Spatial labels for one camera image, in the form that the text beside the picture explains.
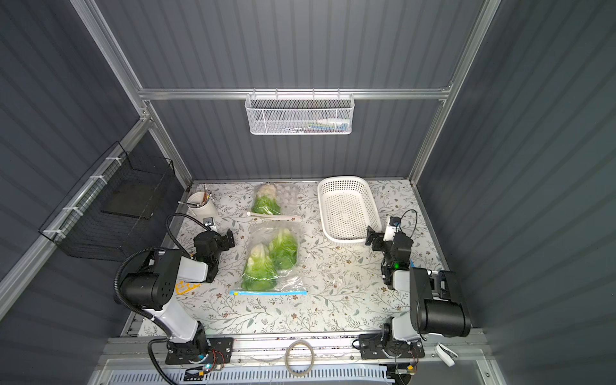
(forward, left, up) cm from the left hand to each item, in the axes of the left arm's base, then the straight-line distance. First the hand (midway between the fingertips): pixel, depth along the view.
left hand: (219, 232), depth 96 cm
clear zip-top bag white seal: (+20, -27, -1) cm, 34 cm away
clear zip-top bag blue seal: (-20, -30, -2) cm, 36 cm away
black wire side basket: (-9, +26, +23) cm, 35 cm away
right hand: (-2, -66, +5) cm, 66 cm away
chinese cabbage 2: (-10, -27, +4) cm, 29 cm away
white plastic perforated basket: (+15, -54, -4) cm, 56 cm away
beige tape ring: (-42, -30, -4) cm, 52 cm away
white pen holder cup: (+8, +8, +7) cm, 13 cm away
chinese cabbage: (-19, -19, +4) cm, 28 cm away
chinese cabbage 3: (+13, -18, +3) cm, 22 cm away
